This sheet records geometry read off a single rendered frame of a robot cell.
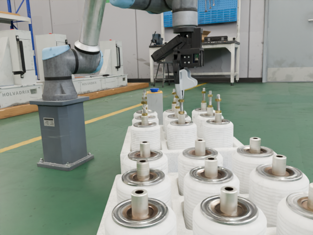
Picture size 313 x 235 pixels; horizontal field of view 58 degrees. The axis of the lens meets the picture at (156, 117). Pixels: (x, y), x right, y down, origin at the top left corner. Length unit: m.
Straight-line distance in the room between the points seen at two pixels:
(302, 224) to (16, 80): 3.01
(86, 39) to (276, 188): 1.03
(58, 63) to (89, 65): 0.14
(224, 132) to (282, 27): 5.03
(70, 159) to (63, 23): 6.61
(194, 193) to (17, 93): 2.67
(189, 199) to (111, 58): 4.19
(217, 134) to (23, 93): 2.43
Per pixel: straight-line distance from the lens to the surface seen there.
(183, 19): 0.86
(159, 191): 0.47
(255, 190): 0.53
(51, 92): 1.29
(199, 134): 1.04
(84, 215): 0.93
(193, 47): 0.87
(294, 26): 5.86
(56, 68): 1.29
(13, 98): 3.00
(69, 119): 1.27
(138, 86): 4.87
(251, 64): 5.87
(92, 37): 1.32
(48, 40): 3.60
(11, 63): 3.21
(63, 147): 1.29
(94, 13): 1.28
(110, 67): 4.59
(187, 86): 0.87
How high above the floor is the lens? 0.45
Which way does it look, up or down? 11 degrees down
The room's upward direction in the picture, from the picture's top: 2 degrees counter-clockwise
